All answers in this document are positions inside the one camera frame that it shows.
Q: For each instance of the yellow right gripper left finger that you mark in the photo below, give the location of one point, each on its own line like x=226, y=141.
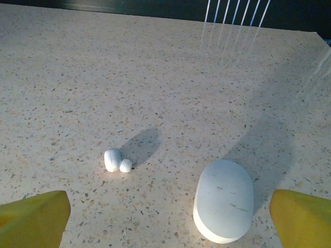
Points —
x=33, y=219

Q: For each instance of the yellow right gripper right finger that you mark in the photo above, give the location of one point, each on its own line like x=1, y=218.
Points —
x=302, y=219

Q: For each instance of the white oval charging case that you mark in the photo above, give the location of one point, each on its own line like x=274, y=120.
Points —
x=223, y=201

